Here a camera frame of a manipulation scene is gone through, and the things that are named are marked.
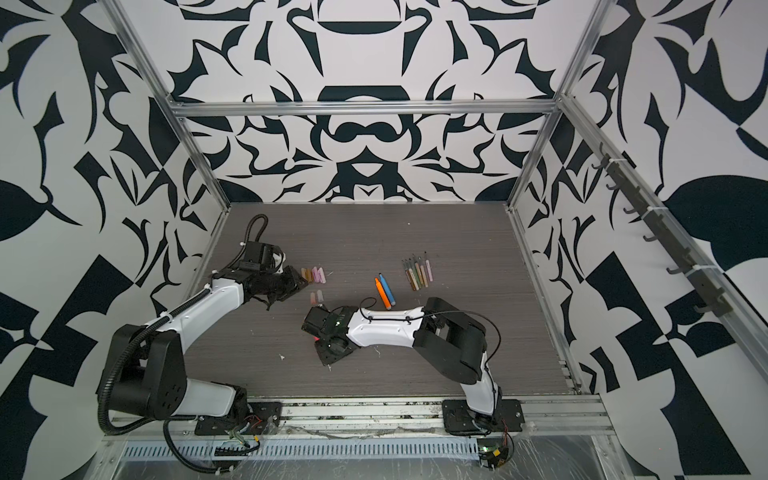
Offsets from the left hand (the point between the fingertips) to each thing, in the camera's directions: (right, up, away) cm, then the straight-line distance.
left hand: (306, 278), depth 88 cm
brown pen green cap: (+31, 0, +12) cm, 33 cm away
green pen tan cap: (+33, 0, +13) cm, 36 cm away
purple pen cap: (0, 0, +11) cm, 11 cm away
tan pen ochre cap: (+35, -1, +11) cm, 37 cm away
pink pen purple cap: (+38, +2, +14) cm, 40 cm away
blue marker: (+24, -5, +8) cm, 25 cm away
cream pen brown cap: (+32, -1, +12) cm, 34 cm away
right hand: (+7, -20, -5) cm, 22 cm away
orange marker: (+22, -6, +8) cm, 24 cm away
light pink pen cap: (+2, -1, +11) cm, 11 cm away
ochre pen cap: (-2, -1, +11) cm, 11 cm away
